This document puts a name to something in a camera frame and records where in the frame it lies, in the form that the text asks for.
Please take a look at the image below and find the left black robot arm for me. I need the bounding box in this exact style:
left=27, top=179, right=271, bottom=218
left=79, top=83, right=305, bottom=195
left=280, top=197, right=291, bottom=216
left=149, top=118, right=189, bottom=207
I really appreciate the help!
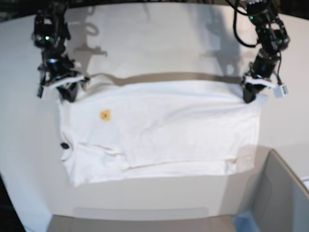
left=226, top=0, right=290, bottom=103

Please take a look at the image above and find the white printed t-shirt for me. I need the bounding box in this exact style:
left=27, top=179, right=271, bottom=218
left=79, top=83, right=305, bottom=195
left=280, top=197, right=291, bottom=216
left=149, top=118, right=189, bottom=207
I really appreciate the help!
left=58, top=76, right=267, bottom=187

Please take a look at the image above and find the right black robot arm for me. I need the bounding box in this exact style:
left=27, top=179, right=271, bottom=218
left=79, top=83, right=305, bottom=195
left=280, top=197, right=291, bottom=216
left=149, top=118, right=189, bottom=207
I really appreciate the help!
left=31, top=0, right=89, bottom=102

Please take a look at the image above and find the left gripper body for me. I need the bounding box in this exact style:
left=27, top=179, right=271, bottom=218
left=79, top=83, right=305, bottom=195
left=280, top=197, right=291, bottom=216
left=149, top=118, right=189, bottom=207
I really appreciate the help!
left=240, top=64, right=289, bottom=98

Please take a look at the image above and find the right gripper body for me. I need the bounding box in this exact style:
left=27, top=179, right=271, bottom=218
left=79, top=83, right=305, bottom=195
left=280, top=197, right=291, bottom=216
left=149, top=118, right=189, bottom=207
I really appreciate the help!
left=37, top=63, right=90, bottom=99

